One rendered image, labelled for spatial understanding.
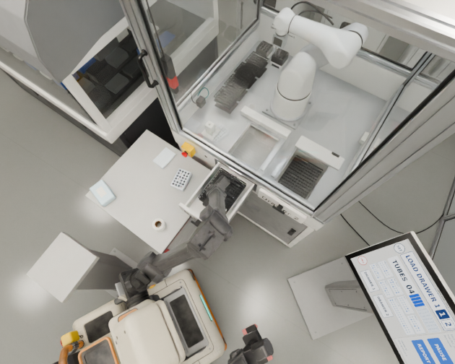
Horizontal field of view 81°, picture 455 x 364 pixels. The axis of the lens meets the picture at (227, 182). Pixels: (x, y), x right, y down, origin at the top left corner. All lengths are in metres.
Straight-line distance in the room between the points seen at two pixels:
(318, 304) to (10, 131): 3.35
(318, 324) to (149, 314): 1.60
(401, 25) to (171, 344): 1.00
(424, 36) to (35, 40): 1.27
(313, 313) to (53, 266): 1.80
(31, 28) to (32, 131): 2.16
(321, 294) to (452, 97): 1.90
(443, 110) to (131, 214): 1.51
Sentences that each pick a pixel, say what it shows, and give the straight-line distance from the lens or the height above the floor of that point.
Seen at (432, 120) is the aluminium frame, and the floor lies 1.83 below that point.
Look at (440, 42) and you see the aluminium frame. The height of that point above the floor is 1.97.
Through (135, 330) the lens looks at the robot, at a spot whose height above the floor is 1.39.
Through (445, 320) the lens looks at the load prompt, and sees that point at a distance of 1.41.
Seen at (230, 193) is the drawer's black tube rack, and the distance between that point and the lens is 1.52.
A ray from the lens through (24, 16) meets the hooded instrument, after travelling 1.37.
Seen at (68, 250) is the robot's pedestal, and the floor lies 0.76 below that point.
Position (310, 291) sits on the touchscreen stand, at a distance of 2.35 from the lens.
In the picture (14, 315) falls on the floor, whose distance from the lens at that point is 2.90.
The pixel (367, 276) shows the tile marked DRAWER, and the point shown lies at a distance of 1.44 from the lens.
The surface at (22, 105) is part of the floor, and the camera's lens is 3.72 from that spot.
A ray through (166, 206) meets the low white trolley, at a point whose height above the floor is 0.76.
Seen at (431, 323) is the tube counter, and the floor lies 1.12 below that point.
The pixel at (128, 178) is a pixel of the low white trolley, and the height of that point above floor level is 0.76.
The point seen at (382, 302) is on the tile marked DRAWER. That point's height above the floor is 1.01.
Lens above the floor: 2.31
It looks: 68 degrees down
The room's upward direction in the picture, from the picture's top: 4 degrees counter-clockwise
